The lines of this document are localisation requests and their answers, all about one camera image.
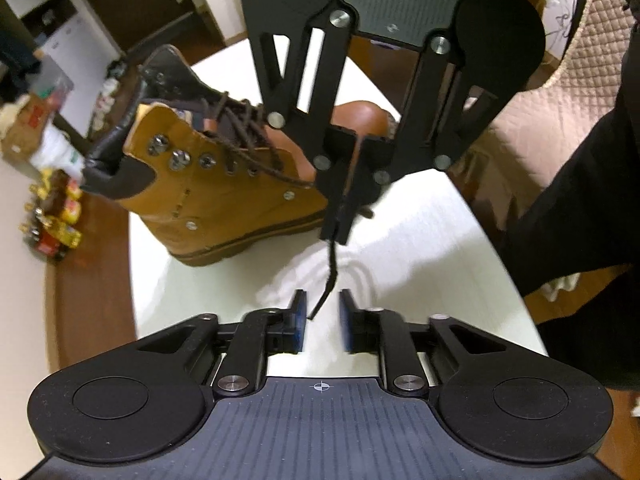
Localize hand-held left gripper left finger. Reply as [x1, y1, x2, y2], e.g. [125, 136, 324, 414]
[137, 289, 307, 399]

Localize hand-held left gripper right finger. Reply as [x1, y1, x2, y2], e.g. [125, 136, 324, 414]
[339, 289, 504, 399]

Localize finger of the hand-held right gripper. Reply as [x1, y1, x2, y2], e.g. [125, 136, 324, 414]
[249, 6, 361, 246]
[336, 34, 518, 247]

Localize dark brown shoelace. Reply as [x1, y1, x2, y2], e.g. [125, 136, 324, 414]
[200, 91, 376, 321]

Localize tan leather boot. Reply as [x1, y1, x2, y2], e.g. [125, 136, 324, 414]
[80, 45, 401, 267]

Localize person's right forearm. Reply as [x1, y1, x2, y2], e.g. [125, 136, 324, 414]
[500, 0, 640, 301]

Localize beige quilted chair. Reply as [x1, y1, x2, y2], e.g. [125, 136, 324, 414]
[445, 0, 640, 196]

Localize dark wooden door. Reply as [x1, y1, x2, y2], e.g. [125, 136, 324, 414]
[70, 0, 226, 56]

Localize person's leg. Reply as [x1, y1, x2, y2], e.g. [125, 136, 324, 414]
[537, 265, 640, 391]

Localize white cabinet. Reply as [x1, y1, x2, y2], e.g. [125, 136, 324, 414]
[0, 0, 126, 83]

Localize cluster of drink bottles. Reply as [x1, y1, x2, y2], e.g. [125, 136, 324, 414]
[20, 167, 83, 263]

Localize white plastic bag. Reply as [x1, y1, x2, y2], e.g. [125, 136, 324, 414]
[30, 127, 86, 176]

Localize cardboard box red print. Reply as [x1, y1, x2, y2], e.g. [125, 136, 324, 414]
[0, 92, 56, 161]

